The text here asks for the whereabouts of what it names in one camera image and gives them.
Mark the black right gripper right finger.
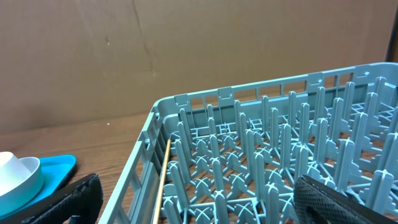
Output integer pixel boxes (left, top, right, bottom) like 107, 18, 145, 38
294, 175, 395, 224

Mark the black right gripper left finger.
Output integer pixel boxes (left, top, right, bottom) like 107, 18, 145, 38
1, 174, 103, 224

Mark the teal plastic tray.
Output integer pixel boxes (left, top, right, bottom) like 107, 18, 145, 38
1, 154, 76, 220

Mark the grey metal bowl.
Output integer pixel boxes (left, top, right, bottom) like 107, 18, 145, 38
1, 157, 44, 217

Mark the white paper cup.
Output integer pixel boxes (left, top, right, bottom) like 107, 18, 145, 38
1, 151, 31, 195

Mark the wooden chopstick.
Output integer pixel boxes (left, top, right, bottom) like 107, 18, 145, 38
152, 139, 171, 224

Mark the grey plastic dish rack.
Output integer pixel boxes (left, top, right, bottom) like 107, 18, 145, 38
99, 62, 397, 223

